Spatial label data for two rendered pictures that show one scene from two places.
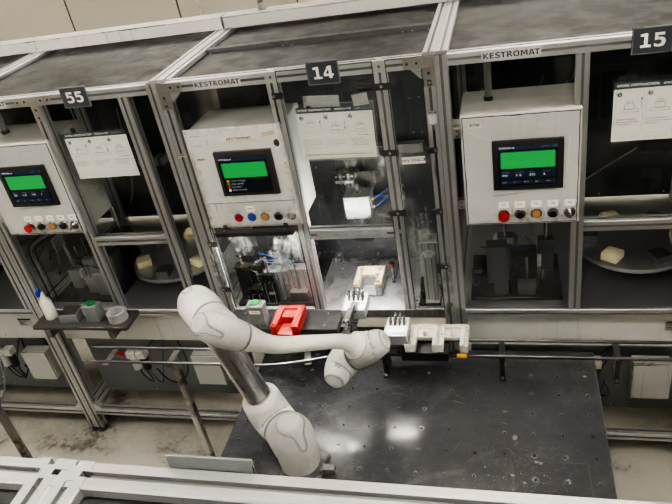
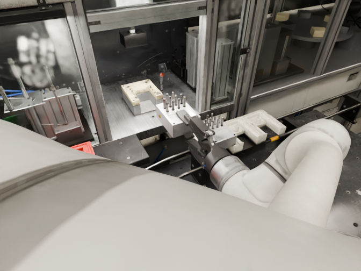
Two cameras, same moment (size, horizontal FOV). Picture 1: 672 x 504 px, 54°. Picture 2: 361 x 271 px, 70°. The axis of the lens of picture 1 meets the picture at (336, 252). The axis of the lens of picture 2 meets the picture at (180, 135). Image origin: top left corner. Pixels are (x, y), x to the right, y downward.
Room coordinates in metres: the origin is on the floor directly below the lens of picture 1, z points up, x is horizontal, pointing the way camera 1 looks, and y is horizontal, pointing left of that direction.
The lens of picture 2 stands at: (1.78, 0.43, 1.52)
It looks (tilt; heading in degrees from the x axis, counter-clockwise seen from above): 40 degrees down; 314
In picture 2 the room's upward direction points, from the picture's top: straight up
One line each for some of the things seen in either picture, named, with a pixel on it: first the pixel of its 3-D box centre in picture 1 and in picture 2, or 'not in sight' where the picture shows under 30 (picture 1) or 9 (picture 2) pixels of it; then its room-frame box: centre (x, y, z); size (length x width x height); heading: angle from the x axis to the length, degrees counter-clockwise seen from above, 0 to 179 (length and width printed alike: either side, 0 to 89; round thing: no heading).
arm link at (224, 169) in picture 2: not in sight; (229, 175); (1.99, 0.04, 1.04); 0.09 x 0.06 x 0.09; 72
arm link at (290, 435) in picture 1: (293, 439); not in sight; (1.76, 0.29, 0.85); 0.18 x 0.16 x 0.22; 28
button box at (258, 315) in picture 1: (258, 312); not in sight; (2.44, 0.40, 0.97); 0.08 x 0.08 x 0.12; 72
